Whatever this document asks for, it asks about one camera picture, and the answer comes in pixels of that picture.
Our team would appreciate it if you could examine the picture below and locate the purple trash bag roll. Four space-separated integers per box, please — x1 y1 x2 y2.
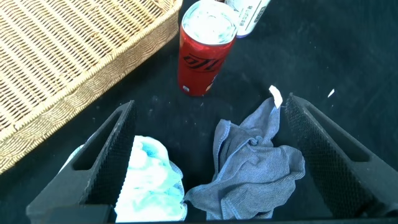
223 0 272 39

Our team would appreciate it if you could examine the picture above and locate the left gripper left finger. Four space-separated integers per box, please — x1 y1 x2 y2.
25 100 139 224

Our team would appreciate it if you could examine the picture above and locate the light blue bath sponge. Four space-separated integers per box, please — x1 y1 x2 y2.
58 135 187 223

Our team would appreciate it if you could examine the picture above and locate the red soda can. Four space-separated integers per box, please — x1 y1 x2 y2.
177 0 239 97

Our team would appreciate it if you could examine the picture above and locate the grey microfibre cloth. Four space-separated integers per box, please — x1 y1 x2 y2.
183 85 307 221

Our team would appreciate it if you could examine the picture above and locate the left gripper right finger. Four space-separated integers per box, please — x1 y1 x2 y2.
284 92 398 218

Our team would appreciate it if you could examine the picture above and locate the rectangular wicker basket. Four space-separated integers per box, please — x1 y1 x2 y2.
0 0 183 175

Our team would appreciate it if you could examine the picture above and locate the black table cloth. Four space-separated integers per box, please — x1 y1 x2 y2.
0 0 398 224

